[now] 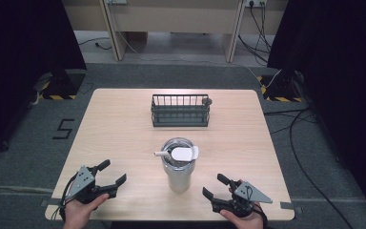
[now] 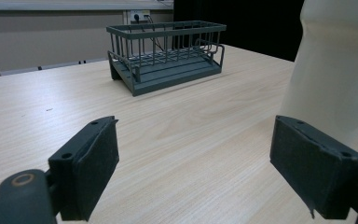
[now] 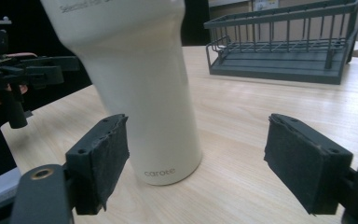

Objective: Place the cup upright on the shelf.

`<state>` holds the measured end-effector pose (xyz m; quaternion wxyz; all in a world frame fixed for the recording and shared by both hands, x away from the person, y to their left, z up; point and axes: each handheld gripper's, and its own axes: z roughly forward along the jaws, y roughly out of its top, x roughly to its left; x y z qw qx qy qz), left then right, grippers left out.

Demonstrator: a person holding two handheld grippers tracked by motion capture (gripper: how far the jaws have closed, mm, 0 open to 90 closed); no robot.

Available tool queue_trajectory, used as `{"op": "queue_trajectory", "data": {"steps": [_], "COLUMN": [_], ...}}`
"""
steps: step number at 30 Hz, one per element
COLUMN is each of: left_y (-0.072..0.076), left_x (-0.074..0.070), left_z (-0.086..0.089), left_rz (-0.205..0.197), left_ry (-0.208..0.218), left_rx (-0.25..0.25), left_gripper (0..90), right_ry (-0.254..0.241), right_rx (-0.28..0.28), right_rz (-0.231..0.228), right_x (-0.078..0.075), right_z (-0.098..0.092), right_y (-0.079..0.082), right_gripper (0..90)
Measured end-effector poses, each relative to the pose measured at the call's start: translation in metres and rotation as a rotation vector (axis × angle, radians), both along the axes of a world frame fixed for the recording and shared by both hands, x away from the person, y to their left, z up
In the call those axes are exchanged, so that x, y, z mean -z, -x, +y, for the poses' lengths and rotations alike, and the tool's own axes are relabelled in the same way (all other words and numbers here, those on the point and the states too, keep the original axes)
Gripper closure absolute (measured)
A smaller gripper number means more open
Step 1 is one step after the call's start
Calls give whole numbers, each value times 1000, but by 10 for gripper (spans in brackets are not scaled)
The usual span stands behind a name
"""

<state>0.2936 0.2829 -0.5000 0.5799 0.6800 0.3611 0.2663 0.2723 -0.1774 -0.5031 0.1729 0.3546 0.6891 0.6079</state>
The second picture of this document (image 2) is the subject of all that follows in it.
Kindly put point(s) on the black curtain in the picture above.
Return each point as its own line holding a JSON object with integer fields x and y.
{"x": 236, "y": 25}

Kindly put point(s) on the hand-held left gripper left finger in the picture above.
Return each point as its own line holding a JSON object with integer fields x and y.
{"x": 84, "y": 168}

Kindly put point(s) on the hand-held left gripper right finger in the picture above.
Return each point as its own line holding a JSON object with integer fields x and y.
{"x": 310, "y": 168}

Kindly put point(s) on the white wall socket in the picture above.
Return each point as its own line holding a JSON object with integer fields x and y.
{"x": 140, "y": 15}

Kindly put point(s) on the cream plastic bottle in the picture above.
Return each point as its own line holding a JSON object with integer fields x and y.
{"x": 335, "y": 68}

